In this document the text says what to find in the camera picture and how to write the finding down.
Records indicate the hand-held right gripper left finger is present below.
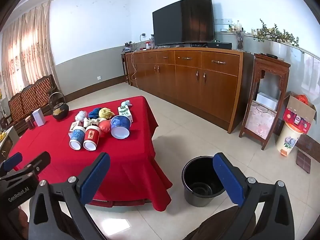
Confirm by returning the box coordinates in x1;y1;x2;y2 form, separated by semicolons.
28;152;111;240

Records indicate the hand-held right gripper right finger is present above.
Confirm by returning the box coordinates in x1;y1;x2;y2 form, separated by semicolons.
212;152;295;240

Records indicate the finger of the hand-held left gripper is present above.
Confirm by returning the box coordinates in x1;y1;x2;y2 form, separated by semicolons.
0;152;23;178
14;151;52;180

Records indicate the black plastic bucket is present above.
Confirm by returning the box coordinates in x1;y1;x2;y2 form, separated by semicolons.
181;156;225;207

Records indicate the red paper cup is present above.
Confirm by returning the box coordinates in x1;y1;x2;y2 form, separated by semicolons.
83;126;101;151

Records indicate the blue patterned paper cup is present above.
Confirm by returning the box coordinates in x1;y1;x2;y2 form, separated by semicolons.
69;126;86;151

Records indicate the small red white box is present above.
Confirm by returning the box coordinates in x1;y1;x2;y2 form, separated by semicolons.
69;120;84;132

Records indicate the blue paper bowl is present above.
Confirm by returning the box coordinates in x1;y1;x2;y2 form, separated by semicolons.
110;115;132;140

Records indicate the orange plastic bag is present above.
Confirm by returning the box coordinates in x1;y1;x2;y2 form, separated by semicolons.
98;119;112;133

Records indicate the white tissue pile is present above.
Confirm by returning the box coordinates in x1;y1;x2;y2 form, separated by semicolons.
75;110;88;122

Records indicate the blue cloth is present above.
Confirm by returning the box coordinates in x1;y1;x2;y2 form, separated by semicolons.
88;108;102;120

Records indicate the yellow cloth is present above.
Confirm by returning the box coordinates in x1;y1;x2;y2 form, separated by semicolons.
99;107;113;120

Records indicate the green white carton box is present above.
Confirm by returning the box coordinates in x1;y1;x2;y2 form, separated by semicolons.
117;106;133;123

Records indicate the low cabinet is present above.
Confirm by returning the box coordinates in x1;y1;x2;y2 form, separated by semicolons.
0;126;20;165

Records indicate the red tablecloth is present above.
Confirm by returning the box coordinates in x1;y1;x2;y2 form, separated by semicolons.
10;95;173;213

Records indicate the white tin box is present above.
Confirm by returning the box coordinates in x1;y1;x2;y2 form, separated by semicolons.
32;108;46;127

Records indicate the person's leg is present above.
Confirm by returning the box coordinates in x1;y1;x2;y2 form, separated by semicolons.
182;204;257;240

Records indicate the wooden bench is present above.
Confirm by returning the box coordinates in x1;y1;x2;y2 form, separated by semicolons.
0;74;65;133

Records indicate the pink fabric bag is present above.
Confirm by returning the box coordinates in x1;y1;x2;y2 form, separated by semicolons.
244;101;277;140

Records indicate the floral waste bin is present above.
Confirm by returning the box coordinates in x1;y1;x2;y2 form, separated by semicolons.
276;121;303;158

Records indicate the brown bathroom scale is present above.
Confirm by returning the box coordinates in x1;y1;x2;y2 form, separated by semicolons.
296;149;313;174

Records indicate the open cardboard box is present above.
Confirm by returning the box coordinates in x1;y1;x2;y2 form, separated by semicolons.
282;91;317;132

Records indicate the wooden sideboard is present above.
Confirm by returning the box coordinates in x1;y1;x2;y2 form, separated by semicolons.
125;47;254;134

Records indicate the beige patterned curtain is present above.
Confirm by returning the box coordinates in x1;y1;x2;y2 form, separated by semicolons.
0;0;60;103

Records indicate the carved wooden stand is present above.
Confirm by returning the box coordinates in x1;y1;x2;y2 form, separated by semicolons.
239;53;291;151

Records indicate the black set-top box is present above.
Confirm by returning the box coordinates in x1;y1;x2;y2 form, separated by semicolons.
207;41;232;50

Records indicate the glass vase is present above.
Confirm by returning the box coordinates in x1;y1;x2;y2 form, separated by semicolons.
236;30;247;51

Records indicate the green trailing plant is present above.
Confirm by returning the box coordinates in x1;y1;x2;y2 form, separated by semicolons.
253;19;304;54

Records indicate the black television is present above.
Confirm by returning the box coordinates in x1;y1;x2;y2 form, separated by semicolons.
152;0;215;47

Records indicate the black teapot with handle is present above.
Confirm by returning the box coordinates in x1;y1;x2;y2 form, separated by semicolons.
48;92;69;120

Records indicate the white cable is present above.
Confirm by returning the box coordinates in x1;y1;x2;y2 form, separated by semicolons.
129;51;138;87

